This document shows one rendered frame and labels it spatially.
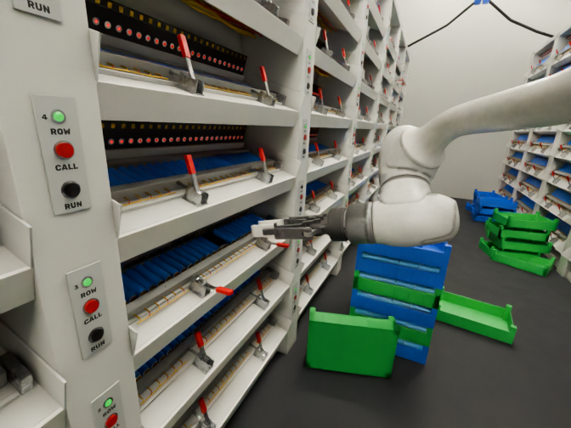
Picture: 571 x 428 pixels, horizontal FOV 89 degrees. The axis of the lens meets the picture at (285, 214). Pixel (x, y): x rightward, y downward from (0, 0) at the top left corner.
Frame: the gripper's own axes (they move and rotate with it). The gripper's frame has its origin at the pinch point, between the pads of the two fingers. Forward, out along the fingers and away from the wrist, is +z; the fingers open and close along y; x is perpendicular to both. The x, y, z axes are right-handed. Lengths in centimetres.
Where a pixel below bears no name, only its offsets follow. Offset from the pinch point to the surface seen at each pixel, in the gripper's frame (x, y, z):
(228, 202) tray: 9.6, -12.5, 1.1
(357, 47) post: 59, 94, -13
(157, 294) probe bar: -3.4, -27.8, 9.5
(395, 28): 102, 234, -26
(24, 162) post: 21, -46, -1
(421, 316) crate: -48, 41, -33
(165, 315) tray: -7.0, -28.7, 7.9
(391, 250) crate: -22, 41, -25
